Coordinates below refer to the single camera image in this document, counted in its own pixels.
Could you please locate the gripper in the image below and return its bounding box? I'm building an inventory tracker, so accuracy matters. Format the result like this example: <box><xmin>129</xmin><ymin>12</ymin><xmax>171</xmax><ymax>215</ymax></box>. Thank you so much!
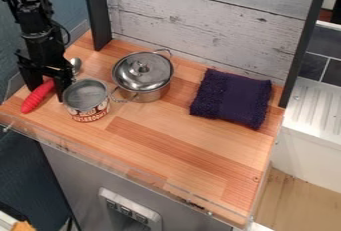
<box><xmin>13</xmin><ymin>35</ymin><xmax>75</xmax><ymax>103</ymax></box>

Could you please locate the silver pot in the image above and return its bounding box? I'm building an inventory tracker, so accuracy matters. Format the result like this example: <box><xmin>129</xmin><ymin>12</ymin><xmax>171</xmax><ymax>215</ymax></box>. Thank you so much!
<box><xmin>108</xmin><ymin>48</ymin><xmax>177</xmax><ymax>104</ymax></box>

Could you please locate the silver can with label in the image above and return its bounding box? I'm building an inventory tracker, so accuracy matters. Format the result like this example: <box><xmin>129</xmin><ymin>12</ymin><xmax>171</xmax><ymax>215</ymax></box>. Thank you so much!
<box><xmin>61</xmin><ymin>78</ymin><xmax>113</xmax><ymax>124</ymax></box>

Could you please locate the silver lid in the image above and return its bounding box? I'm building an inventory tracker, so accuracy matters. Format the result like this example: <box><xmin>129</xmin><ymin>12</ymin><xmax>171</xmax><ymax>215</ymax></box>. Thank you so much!
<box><xmin>110</xmin><ymin>51</ymin><xmax>176</xmax><ymax>92</ymax></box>

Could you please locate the purple cloth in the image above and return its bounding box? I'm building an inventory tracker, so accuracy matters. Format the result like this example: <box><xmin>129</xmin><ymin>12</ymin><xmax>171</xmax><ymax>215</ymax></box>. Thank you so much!
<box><xmin>188</xmin><ymin>68</ymin><xmax>273</xmax><ymax>131</ymax></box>

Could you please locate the white toy sink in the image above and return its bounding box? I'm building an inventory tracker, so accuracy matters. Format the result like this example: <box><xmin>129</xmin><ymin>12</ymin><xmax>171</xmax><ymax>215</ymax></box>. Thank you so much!
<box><xmin>270</xmin><ymin>75</ymin><xmax>341</xmax><ymax>194</ymax></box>

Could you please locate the red handled silver spoon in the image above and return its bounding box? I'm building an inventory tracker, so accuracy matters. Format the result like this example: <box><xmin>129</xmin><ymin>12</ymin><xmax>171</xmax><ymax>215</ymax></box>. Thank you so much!
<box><xmin>18</xmin><ymin>56</ymin><xmax>85</xmax><ymax>115</ymax></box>

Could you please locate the black post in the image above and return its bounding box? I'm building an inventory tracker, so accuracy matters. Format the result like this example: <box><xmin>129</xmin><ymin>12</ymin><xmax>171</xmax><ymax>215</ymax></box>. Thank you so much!
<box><xmin>80</xmin><ymin>0</ymin><xmax>114</xmax><ymax>52</ymax></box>
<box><xmin>276</xmin><ymin>0</ymin><xmax>333</xmax><ymax>109</ymax></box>

